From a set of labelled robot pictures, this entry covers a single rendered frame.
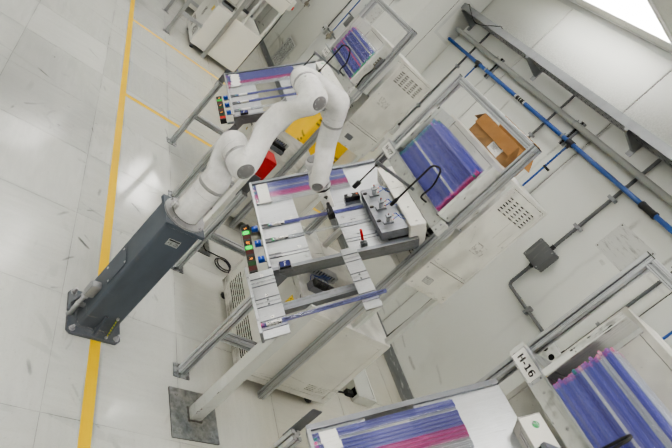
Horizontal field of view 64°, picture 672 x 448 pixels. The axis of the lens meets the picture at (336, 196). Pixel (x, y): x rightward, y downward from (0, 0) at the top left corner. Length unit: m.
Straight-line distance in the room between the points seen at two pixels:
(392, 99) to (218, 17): 3.42
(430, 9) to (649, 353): 4.21
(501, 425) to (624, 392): 0.42
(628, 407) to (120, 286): 1.92
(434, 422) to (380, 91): 2.38
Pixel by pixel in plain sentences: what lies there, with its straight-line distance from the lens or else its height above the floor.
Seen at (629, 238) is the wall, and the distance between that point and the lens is 3.81.
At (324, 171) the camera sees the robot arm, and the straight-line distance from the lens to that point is 2.27.
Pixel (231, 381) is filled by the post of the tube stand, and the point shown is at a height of 0.31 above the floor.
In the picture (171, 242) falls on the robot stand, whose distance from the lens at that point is 2.33.
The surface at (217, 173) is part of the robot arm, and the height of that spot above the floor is 0.96.
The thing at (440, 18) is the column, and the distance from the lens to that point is 5.73.
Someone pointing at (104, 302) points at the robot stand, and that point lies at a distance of 2.56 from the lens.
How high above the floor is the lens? 1.84
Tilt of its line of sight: 17 degrees down
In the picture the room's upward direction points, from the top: 45 degrees clockwise
